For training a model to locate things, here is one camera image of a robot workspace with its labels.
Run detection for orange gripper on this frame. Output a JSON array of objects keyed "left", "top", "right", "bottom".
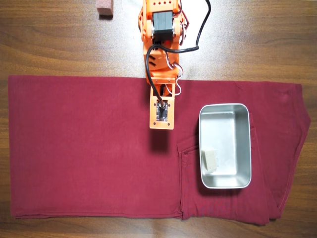
[{"left": 146, "top": 70, "right": 181, "bottom": 99}]

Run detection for beige cube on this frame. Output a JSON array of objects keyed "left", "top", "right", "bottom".
[{"left": 200, "top": 148, "right": 219, "bottom": 173}]

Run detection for rectangular metal tray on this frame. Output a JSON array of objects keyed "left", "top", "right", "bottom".
[{"left": 198, "top": 103, "right": 253, "bottom": 190}]

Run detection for reddish brown block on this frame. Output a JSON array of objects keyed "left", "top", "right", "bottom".
[{"left": 96, "top": 0, "right": 115, "bottom": 17}]

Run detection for dark red cloth trousers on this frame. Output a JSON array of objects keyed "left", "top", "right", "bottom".
[{"left": 7, "top": 75, "right": 312, "bottom": 226}]

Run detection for white red servo wires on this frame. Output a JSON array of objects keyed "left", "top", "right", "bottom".
[{"left": 166, "top": 4, "right": 190, "bottom": 98}]

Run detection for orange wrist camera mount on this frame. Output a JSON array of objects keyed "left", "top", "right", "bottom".
[{"left": 149, "top": 96, "right": 175, "bottom": 131}]

